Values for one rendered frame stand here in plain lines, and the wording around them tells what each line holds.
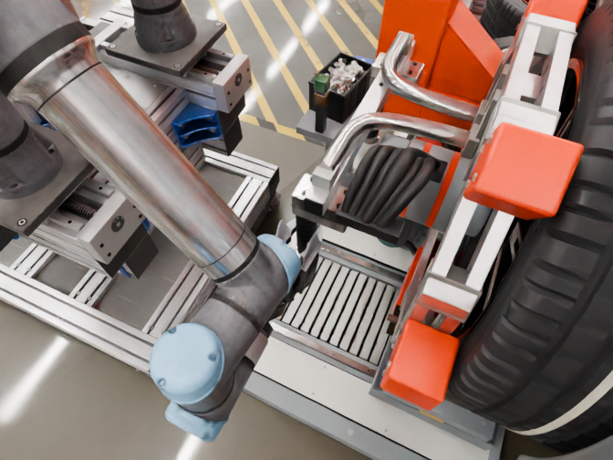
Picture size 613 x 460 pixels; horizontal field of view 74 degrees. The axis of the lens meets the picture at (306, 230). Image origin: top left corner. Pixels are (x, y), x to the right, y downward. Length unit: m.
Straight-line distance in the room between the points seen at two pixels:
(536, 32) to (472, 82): 0.58
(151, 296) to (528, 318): 1.16
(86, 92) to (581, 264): 0.49
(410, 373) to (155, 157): 0.40
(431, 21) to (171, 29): 0.63
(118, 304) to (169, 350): 1.00
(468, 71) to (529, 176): 0.81
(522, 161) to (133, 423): 1.37
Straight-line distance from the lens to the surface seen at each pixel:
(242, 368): 0.58
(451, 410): 1.28
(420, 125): 0.64
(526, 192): 0.43
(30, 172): 0.91
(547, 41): 0.68
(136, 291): 1.45
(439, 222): 0.73
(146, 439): 1.52
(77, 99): 0.43
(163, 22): 1.13
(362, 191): 0.54
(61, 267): 1.60
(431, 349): 0.59
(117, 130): 0.43
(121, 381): 1.59
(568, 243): 0.47
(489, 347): 0.53
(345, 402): 1.38
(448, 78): 1.24
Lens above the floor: 1.43
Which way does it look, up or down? 57 degrees down
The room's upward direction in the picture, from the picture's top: straight up
